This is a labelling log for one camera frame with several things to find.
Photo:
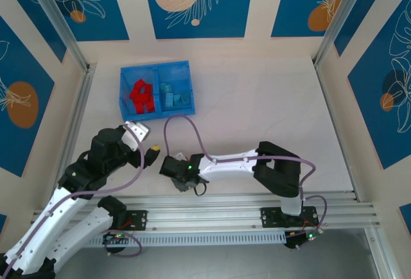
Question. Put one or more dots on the aluminium corner post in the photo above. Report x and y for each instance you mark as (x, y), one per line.
(338, 18)
(58, 18)

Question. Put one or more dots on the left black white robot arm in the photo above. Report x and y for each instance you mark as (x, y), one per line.
(86, 227)

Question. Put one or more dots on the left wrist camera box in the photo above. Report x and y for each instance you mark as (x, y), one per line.
(139, 129)

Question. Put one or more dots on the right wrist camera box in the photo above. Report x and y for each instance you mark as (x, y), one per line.
(180, 156)

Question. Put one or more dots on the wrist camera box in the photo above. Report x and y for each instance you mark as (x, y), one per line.
(139, 129)
(180, 156)

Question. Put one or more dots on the blue two-compartment plastic bin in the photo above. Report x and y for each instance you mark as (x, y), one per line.
(173, 73)

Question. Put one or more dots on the blue floral wall panel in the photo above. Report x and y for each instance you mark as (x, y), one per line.
(106, 18)
(19, 67)
(379, 115)
(369, 2)
(224, 9)
(29, 9)
(289, 9)

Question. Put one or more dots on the grey metal sheet panel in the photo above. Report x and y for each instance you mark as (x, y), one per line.
(205, 263)

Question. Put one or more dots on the aluminium side rail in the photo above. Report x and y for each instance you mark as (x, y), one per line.
(327, 99)
(82, 99)

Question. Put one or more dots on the blue lego brick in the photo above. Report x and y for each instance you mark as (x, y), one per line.
(168, 101)
(165, 88)
(186, 99)

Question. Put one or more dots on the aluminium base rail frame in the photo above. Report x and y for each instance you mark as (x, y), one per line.
(205, 211)

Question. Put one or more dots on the small red lego brick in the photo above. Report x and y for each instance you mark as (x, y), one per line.
(148, 88)

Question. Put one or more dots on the blue sloped lego piece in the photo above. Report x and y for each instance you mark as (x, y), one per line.
(177, 101)

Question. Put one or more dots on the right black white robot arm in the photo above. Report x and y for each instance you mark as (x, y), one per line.
(224, 168)

